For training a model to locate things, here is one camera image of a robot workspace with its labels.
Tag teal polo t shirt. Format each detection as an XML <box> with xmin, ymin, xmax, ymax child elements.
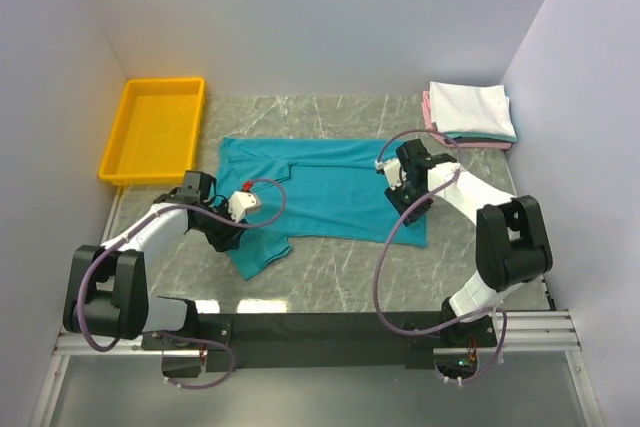
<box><xmin>216</xmin><ymin>137</ymin><xmax>399</xmax><ymax>280</ymax></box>

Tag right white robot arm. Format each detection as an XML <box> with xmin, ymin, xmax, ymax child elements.
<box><xmin>373</xmin><ymin>139</ymin><xmax>553</xmax><ymax>337</ymax></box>

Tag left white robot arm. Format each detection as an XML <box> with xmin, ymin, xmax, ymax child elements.
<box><xmin>63</xmin><ymin>171</ymin><xmax>261</xmax><ymax>340</ymax></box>

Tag teal folded t shirt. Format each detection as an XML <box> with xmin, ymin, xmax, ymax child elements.
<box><xmin>445</xmin><ymin>132</ymin><xmax>518</xmax><ymax>144</ymax></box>

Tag pink folded t shirt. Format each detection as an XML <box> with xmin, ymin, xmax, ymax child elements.
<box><xmin>422</xmin><ymin>90</ymin><xmax>513</xmax><ymax>151</ymax></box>

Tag white folded t shirt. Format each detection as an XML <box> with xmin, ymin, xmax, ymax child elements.
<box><xmin>428</xmin><ymin>82</ymin><xmax>517</xmax><ymax>142</ymax></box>

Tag black base bar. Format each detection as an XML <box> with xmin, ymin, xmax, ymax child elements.
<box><xmin>141</xmin><ymin>312</ymin><xmax>498</xmax><ymax>372</ymax></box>

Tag yellow plastic bin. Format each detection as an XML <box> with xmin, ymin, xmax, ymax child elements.
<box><xmin>98</xmin><ymin>77</ymin><xmax>206</xmax><ymax>186</ymax></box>

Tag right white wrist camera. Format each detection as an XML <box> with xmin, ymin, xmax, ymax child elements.
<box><xmin>374</xmin><ymin>158</ymin><xmax>406</xmax><ymax>190</ymax></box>

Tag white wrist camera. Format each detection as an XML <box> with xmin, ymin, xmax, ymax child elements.
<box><xmin>374</xmin><ymin>158</ymin><xmax>406</xmax><ymax>190</ymax></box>
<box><xmin>228</xmin><ymin>181</ymin><xmax>262</xmax><ymax>223</ymax></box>

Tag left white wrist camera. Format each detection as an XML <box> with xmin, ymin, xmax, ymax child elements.
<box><xmin>228</xmin><ymin>181</ymin><xmax>262</xmax><ymax>223</ymax></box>

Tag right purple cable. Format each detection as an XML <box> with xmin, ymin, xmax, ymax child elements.
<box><xmin>373</xmin><ymin>128</ymin><xmax>508</xmax><ymax>384</ymax></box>

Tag aluminium frame rail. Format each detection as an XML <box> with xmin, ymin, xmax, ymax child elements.
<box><xmin>29</xmin><ymin>186</ymin><xmax>601</xmax><ymax>427</ymax></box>

